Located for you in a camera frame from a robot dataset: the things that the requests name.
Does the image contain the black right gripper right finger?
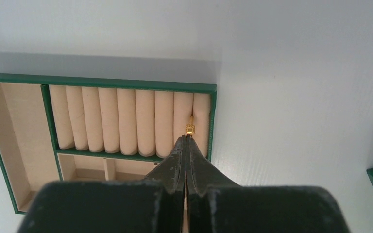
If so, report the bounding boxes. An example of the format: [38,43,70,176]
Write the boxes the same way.
[186,136,349,233]

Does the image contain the green jewelry tray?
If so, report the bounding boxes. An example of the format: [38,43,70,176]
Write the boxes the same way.
[0,73,217,214]

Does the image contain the gold ring with square top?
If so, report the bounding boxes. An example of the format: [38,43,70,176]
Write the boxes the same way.
[186,116,196,136]

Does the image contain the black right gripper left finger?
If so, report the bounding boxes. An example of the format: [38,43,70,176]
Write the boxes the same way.
[18,136,187,233]

